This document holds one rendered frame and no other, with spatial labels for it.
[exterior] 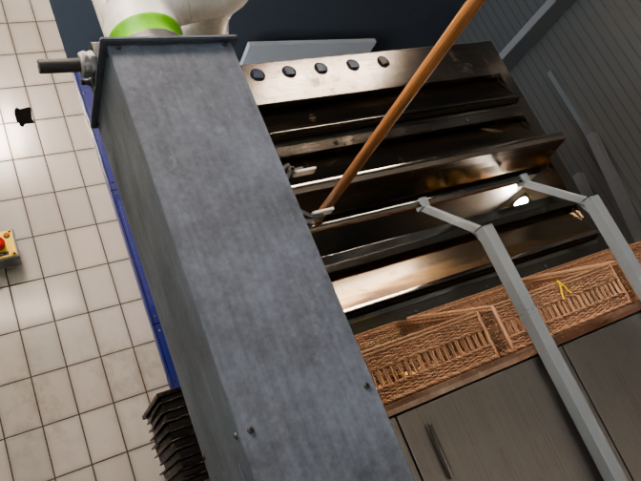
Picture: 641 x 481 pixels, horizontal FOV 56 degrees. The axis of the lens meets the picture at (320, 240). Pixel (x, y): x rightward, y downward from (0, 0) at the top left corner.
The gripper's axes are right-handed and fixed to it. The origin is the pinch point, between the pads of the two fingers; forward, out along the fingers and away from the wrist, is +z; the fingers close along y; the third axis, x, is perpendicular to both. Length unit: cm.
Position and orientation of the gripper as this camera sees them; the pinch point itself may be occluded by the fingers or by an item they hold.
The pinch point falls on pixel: (320, 190)
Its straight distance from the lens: 172.8
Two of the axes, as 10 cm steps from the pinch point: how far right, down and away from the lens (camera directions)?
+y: 3.7, 8.8, -3.0
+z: 8.7, -2.2, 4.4
